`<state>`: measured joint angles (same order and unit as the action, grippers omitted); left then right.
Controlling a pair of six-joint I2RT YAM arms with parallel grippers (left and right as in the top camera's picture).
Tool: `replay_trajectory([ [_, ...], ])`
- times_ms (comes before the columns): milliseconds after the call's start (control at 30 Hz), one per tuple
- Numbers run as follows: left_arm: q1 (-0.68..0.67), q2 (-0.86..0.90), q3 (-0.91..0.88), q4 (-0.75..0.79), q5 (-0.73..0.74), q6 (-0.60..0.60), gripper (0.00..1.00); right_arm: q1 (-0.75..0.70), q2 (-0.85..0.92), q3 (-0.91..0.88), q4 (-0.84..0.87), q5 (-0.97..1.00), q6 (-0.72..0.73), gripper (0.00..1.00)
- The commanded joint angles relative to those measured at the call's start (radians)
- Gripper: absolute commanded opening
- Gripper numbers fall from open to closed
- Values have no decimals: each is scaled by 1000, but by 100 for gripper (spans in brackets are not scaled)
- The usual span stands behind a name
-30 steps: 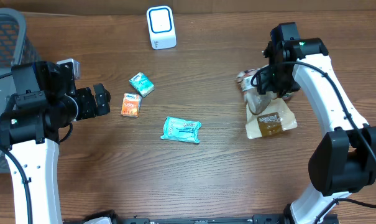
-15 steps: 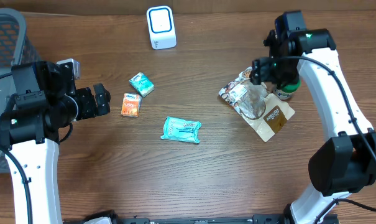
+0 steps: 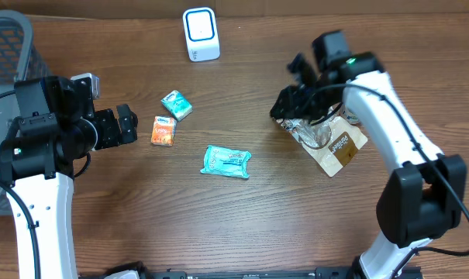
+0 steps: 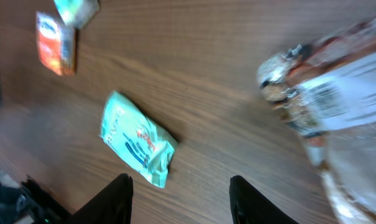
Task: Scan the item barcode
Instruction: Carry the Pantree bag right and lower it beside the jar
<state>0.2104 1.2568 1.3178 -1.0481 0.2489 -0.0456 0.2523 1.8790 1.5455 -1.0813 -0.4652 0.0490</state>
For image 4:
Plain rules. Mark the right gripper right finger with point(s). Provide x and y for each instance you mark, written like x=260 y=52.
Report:
x=249 y=206

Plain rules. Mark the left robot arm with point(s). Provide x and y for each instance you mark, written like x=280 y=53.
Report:
x=27 y=202

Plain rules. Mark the teal wet wipes pack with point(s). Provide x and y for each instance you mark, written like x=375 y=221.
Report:
x=140 y=142

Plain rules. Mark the clear plastic snack bag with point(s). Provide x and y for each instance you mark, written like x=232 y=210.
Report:
x=326 y=92

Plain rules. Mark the orange tissue pack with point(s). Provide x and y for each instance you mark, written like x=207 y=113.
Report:
x=55 y=44

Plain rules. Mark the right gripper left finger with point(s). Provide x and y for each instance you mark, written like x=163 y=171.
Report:
x=112 y=205

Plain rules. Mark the teal tissue pack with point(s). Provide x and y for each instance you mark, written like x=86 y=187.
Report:
x=76 y=13

